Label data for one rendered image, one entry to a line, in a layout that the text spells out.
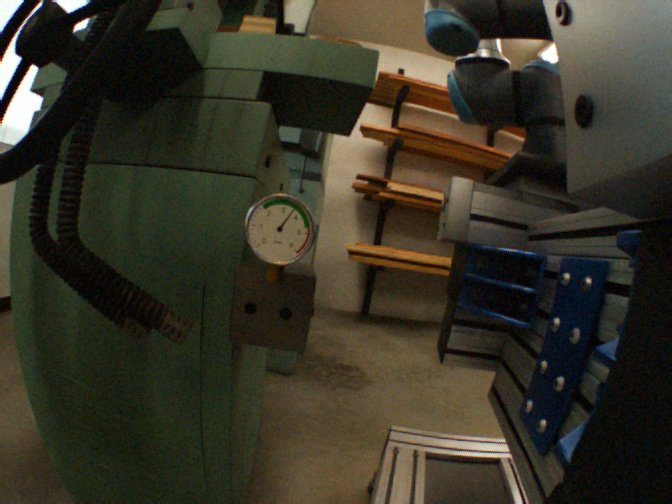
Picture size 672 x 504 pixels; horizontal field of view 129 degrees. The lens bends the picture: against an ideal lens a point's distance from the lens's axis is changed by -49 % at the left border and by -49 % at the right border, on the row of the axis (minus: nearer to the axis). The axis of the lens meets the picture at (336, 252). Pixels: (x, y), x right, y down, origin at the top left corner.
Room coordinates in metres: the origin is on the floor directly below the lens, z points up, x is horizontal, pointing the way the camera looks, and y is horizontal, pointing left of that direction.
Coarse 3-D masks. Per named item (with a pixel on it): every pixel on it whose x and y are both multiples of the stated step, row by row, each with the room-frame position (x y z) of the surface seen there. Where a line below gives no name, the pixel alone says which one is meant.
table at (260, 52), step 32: (160, 32) 0.22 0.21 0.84; (192, 32) 0.25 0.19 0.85; (224, 32) 0.31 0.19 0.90; (128, 64) 0.28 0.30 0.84; (160, 64) 0.29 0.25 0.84; (192, 64) 0.30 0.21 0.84; (224, 64) 0.32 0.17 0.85; (256, 64) 0.32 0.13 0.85; (288, 64) 0.32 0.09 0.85; (320, 64) 0.33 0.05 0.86; (352, 64) 0.33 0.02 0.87; (288, 96) 0.39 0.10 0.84; (320, 96) 0.38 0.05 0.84; (352, 96) 0.37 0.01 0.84; (320, 128) 0.52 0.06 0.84; (352, 128) 0.49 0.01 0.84
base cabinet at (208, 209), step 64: (128, 192) 0.31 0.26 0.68; (192, 192) 0.32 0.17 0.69; (256, 192) 0.34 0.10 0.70; (128, 256) 0.31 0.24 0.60; (192, 256) 0.32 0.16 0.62; (64, 320) 0.29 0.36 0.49; (192, 320) 0.32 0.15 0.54; (64, 384) 0.29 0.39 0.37; (128, 384) 0.30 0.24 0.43; (192, 384) 0.32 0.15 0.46; (256, 384) 0.64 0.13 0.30; (64, 448) 0.28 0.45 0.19; (128, 448) 0.30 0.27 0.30; (192, 448) 0.31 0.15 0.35
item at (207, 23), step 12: (168, 0) 0.21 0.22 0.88; (180, 0) 0.22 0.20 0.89; (192, 0) 0.25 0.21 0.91; (204, 0) 0.27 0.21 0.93; (216, 0) 0.30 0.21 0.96; (192, 12) 0.26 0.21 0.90; (204, 12) 0.29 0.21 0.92; (216, 12) 0.32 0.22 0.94; (204, 24) 0.30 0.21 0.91; (216, 24) 0.34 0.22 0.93
